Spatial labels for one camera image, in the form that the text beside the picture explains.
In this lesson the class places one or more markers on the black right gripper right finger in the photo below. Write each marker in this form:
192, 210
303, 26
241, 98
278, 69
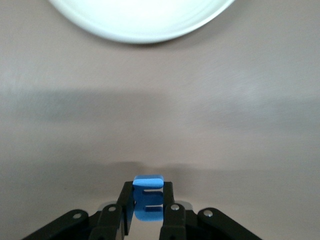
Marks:
168, 197

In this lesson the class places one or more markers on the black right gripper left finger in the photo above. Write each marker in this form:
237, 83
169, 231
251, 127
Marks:
126, 200

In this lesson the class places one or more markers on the blue small letter m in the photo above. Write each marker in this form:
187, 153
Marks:
150, 200

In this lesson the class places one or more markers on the beige plate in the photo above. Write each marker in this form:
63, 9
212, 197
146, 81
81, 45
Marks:
140, 20

